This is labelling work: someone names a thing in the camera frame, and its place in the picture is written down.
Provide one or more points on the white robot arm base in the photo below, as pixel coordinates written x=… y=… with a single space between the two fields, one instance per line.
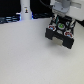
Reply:
x=26 y=13

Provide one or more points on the red lid kcup pod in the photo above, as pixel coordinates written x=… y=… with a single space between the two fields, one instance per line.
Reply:
x=69 y=33

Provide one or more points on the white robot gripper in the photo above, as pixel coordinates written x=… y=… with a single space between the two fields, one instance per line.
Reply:
x=66 y=7

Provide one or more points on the green lid kcup pod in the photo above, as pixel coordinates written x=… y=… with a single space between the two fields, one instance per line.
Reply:
x=60 y=25

